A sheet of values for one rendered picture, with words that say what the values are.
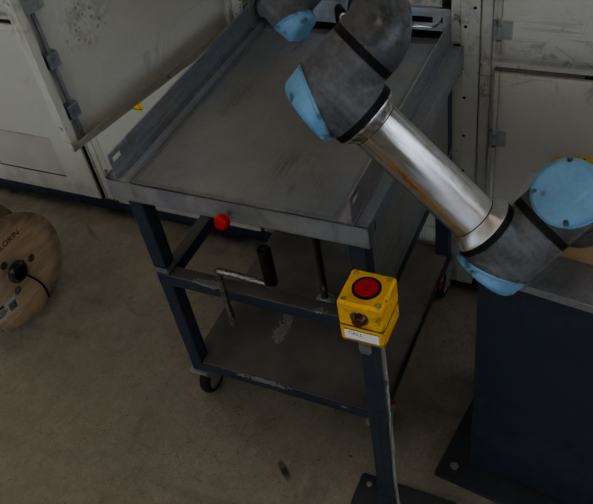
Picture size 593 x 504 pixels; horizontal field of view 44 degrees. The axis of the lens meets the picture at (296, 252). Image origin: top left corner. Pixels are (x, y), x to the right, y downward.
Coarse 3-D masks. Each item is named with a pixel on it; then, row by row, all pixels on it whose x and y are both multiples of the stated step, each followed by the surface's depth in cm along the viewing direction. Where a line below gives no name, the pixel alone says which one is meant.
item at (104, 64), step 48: (48, 0) 159; (96, 0) 169; (144, 0) 180; (192, 0) 194; (48, 48) 160; (96, 48) 173; (144, 48) 185; (192, 48) 199; (48, 96) 164; (96, 96) 178; (144, 96) 187
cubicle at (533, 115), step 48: (528, 0) 166; (576, 0) 161; (528, 48) 174; (576, 48) 169; (480, 96) 190; (528, 96) 182; (576, 96) 177; (480, 144) 200; (528, 144) 192; (576, 144) 186
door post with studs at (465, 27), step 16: (464, 0) 174; (464, 16) 177; (464, 32) 180; (464, 48) 183; (464, 64) 186; (464, 80) 189; (464, 96) 192; (464, 112) 195; (464, 128) 199; (464, 144) 202; (464, 160) 206; (464, 272) 237
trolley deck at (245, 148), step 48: (288, 48) 194; (432, 48) 184; (240, 96) 180; (432, 96) 169; (192, 144) 169; (240, 144) 166; (288, 144) 164; (336, 144) 161; (144, 192) 162; (192, 192) 156; (240, 192) 154; (288, 192) 152; (336, 192) 150; (384, 192) 147; (336, 240) 147
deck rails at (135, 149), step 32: (224, 32) 191; (256, 32) 202; (448, 32) 179; (192, 64) 181; (224, 64) 192; (192, 96) 183; (416, 96) 164; (160, 128) 174; (128, 160) 165; (352, 192) 138; (352, 224) 142
